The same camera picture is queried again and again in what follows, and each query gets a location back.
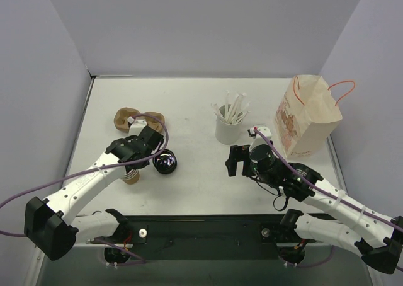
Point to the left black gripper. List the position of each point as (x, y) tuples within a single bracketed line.
[(151, 137)]

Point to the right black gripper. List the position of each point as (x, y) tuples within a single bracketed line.
[(238, 160)]

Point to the stack of brown paper cups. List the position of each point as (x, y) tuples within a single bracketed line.
[(132, 177)]

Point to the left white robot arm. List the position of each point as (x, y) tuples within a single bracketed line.
[(53, 224)]

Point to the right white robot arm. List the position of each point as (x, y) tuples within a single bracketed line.
[(376, 238)]

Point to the paper takeout bag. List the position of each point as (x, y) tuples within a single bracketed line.
[(308, 113)]

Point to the brown cardboard cup carrier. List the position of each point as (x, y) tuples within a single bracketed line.
[(121, 116)]

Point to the stack of black lids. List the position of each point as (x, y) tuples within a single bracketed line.
[(166, 162)]

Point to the white straw holder cup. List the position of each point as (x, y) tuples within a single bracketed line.
[(228, 133)]

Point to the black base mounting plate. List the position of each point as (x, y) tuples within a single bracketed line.
[(203, 237)]

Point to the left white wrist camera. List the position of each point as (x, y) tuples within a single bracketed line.
[(136, 125)]

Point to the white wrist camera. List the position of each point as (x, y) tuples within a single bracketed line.
[(136, 125), (260, 134)]

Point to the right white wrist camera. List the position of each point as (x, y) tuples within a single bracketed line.
[(260, 134)]

